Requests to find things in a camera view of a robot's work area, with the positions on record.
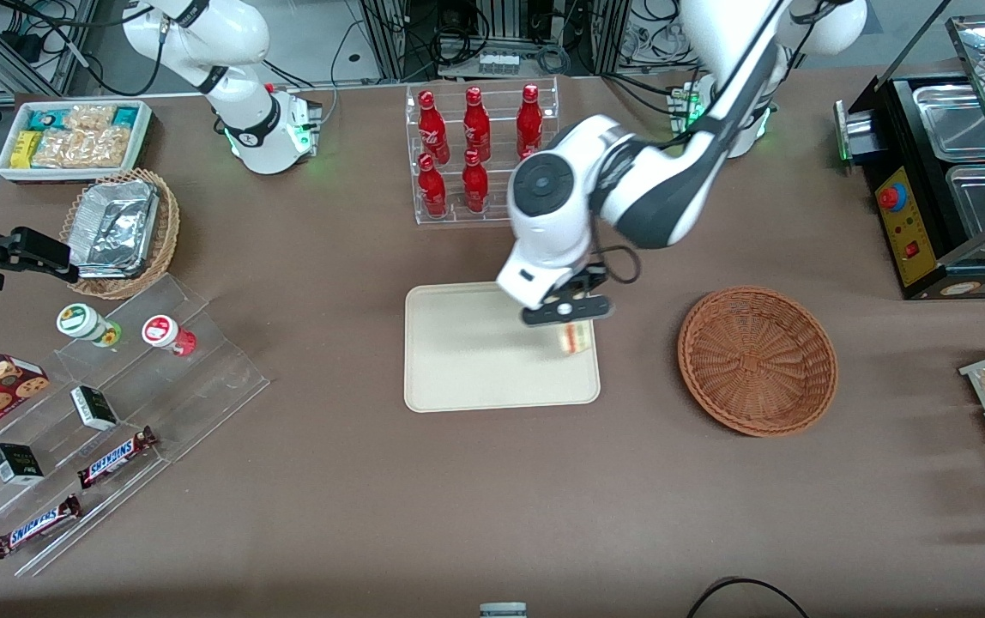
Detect brown wicker basket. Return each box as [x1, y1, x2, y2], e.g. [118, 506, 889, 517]
[677, 286, 839, 438]

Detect aluminium foil container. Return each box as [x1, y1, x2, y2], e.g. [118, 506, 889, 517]
[69, 179, 160, 278]

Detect black food warmer machine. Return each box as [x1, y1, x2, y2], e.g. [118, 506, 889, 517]
[834, 15, 985, 301]

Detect snickers bar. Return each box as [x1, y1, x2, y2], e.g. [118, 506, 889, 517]
[77, 427, 159, 490]
[0, 494, 82, 560]

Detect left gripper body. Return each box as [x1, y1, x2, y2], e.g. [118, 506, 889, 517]
[522, 266, 613, 328]

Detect black floor cable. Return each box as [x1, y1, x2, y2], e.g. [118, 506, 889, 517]
[686, 577, 811, 618]

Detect red lid cup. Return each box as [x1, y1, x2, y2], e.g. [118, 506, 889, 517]
[142, 315, 197, 358]

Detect beige plastic tray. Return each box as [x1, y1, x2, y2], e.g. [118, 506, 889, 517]
[404, 282, 601, 414]

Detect small black box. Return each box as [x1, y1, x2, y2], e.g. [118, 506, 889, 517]
[0, 443, 45, 486]
[70, 385, 118, 432]

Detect clear acrylic stepped stand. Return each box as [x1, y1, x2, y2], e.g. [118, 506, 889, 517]
[0, 273, 271, 578]

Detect light wicker basket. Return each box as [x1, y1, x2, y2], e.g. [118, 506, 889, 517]
[59, 168, 181, 300]

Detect clear acrylic bottle rack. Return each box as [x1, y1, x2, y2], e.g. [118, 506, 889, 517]
[405, 76, 560, 226]

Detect green lid cup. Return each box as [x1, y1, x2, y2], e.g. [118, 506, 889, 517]
[57, 303, 123, 348]

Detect red cola bottle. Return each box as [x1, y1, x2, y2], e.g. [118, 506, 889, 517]
[418, 89, 450, 164]
[462, 149, 490, 214]
[517, 83, 544, 158]
[463, 86, 492, 161]
[418, 153, 448, 217]

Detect clear cracker bag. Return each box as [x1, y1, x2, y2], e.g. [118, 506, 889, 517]
[33, 127, 131, 169]
[63, 104, 116, 131]

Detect white snack bin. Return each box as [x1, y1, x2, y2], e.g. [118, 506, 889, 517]
[0, 100, 153, 184]

